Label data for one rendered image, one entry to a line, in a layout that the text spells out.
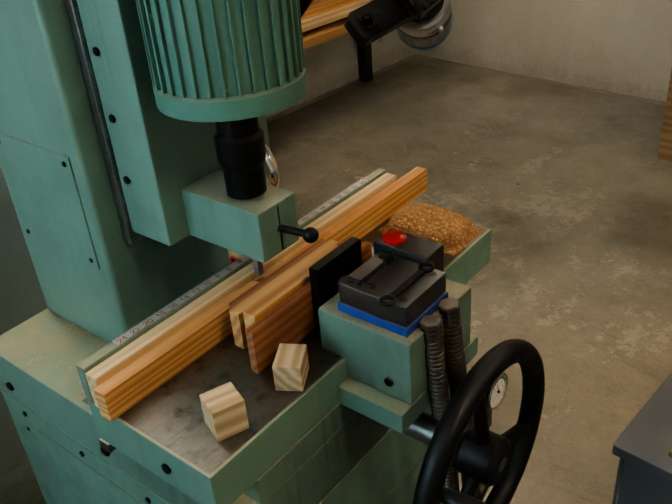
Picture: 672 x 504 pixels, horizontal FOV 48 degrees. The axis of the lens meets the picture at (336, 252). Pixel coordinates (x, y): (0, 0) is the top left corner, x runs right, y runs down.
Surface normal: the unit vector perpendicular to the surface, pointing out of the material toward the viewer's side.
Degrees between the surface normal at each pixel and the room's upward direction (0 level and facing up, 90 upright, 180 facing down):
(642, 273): 0
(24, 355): 0
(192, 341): 90
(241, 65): 90
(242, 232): 90
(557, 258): 0
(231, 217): 90
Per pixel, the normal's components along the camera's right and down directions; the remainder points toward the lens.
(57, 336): -0.07, -0.85
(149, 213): -0.62, 0.45
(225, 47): 0.18, 0.50
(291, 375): -0.14, 0.52
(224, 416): 0.52, 0.41
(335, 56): 0.72, 0.31
